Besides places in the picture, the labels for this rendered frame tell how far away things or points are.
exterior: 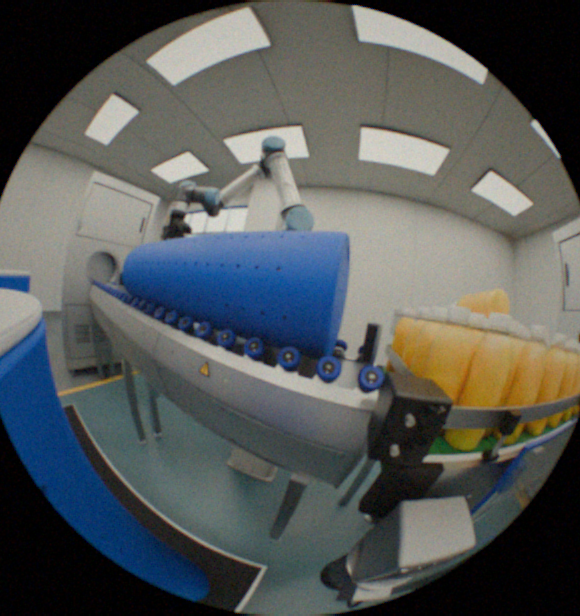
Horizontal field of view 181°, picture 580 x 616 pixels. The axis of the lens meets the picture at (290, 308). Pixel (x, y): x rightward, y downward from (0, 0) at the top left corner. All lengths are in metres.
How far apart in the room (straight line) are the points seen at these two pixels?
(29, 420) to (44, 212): 5.01
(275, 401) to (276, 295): 0.20
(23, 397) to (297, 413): 0.35
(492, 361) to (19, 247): 5.35
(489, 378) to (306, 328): 0.29
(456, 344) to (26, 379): 0.41
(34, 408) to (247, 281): 0.32
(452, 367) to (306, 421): 0.25
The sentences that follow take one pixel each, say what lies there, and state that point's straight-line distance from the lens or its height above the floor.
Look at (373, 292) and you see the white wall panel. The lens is 3.21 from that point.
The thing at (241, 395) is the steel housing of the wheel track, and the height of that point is 0.86.
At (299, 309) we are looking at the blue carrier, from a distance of 0.28.
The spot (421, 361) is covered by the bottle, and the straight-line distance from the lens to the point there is 0.36.
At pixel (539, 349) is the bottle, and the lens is 0.41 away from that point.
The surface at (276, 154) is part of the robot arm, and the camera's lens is 0.91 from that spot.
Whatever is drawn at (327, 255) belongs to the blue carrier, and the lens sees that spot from 0.29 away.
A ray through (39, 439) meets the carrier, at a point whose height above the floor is 0.97.
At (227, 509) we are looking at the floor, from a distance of 1.17.
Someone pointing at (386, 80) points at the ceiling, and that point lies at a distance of 2.51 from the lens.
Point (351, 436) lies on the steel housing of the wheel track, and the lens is 0.35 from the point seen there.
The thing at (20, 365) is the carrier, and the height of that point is 1.01.
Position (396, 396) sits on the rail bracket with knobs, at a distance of 0.19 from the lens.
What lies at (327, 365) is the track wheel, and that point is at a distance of 0.31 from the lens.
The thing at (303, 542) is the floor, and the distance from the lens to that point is 1.13.
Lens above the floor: 1.07
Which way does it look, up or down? 3 degrees down
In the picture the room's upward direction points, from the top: 9 degrees clockwise
